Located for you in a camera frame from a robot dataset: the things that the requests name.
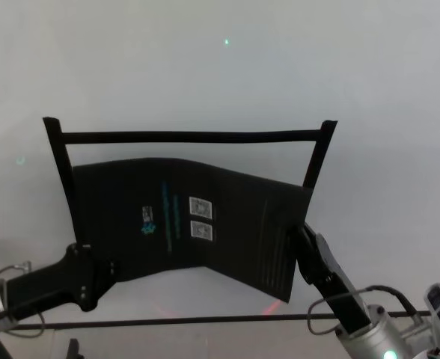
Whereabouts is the long black tape strip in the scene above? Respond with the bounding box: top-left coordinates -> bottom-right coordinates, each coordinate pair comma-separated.
59,129 -> 324,145

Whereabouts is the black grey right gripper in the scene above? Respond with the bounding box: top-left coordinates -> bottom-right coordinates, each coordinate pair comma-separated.
285,222 -> 373,336

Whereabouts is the grey left arm cable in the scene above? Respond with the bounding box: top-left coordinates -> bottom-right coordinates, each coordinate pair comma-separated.
0,260 -> 45,337

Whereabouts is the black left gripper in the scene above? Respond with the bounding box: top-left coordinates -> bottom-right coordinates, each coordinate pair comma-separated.
1,242 -> 122,322

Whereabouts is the black printed poster sheet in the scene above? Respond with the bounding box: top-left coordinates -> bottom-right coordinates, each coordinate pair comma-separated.
72,157 -> 314,304

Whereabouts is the braided right arm cable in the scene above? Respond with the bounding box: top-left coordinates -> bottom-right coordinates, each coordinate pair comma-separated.
306,285 -> 425,336

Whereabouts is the thin black edge strip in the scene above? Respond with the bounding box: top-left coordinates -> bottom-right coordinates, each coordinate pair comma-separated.
12,310 -> 433,332

